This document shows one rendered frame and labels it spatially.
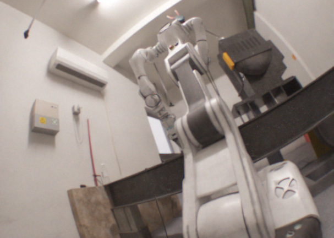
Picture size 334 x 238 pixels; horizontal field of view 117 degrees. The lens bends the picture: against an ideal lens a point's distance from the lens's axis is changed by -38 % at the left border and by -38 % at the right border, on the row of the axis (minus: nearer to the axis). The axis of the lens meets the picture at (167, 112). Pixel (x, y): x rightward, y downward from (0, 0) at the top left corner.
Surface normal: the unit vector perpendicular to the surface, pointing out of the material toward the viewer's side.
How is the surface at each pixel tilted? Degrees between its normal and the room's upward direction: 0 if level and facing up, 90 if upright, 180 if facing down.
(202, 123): 96
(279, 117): 90
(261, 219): 73
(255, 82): 90
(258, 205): 55
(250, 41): 90
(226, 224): 68
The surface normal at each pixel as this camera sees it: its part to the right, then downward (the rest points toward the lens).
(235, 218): -0.50, -0.64
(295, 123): -0.48, -0.21
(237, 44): -0.26, -0.33
